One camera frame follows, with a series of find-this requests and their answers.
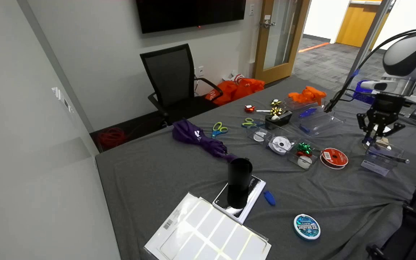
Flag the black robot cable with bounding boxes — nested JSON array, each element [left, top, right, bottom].
[[323, 19, 416, 113]]

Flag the grey metal frame post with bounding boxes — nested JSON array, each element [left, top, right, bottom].
[[339, 0, 397, 95]]

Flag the black cup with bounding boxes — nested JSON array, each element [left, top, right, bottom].
[[226, 157, 255, 209]]

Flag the small clear plastic container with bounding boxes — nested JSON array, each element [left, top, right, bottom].
[[359, 144, 405, 179]]

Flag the gold gift bow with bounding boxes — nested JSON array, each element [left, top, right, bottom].
[[268, 98, 286, 120]]

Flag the wide clear plastic container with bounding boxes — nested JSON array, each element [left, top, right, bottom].
[[286, 101, 336, 126]]

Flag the long clear plastic container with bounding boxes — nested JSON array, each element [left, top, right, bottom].
[[264, 131, 317, 172]]

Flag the plain wooden door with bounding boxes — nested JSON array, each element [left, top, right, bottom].
[[335, 1, 384, 49]]

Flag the blue bin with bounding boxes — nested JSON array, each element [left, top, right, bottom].
[[352, 79, 379, 105]]

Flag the black wall television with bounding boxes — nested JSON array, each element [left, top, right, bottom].
[[135, 0, 247, 35]]

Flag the green gift bow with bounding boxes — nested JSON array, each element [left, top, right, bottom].
[[296, 142, 314, 157]]

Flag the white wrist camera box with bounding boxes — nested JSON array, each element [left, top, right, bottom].
[[353, 78, 398, 95]]

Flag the round blue tin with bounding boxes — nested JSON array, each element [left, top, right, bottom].
[[291, 212, 323, 241]]

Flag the white wall plate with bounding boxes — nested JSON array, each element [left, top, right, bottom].
[[50, 85, 73, 113]]

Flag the small clear tape piece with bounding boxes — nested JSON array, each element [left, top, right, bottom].
[[251, 129, 270, 144]]

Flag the white label sheet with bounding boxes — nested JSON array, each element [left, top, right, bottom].
[[143, 192, 273, 260]]

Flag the orange fabric bag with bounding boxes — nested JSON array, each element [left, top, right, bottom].
[[206, 77, 265, 107]]

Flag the narrow clear plastic container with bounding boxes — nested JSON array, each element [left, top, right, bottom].
[[297, 114, 346, 137]]

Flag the purple cloth bundle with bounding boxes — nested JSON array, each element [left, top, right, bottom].
[[170, 118, 238, 163]]

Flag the small white tape roll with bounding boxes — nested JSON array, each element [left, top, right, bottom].
[[296, 155, 313, 170]]

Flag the grey tablecloth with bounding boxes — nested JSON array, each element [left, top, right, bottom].
[[93, 74, 416, 260]]

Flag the white-framed phone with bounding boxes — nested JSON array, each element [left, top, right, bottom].
[[210, 175, 267, 225]]

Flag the orange plastic toy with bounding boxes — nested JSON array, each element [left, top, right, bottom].
[[287, 85, 329, 108]]

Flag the wooden door with glass panel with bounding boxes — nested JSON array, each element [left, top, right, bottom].
[[252, 0, 312, 85]]

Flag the white spool with tan centre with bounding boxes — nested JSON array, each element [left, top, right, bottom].
[[362, 134, 392, 152]]

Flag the green-handled scissors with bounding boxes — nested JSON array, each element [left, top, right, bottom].
[[239, 116, 258, 130]]

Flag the black tape dispenser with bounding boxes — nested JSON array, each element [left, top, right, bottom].
[[264, 108, 294, 131]]

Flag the long blue marker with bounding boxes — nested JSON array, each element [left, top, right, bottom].
[[299, 105, 319, 120]]

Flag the orange wire spool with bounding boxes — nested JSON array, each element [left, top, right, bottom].
[[319, 146, 351, 170]]

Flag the silver pen with blue tip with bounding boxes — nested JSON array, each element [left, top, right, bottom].
[[366, 146, 410, 165]]

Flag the black mesh office chair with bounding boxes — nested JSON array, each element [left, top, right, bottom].
[[140, 43, 225, 126]]

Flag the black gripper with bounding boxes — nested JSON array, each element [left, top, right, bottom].
[[355, 92, 416, 147]]

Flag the silver ribbon spool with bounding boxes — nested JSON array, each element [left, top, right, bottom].
[[267, 136, 294, 156]]

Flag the blue marker cap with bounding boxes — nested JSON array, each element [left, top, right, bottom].
[[261, 188, 277, 208]]

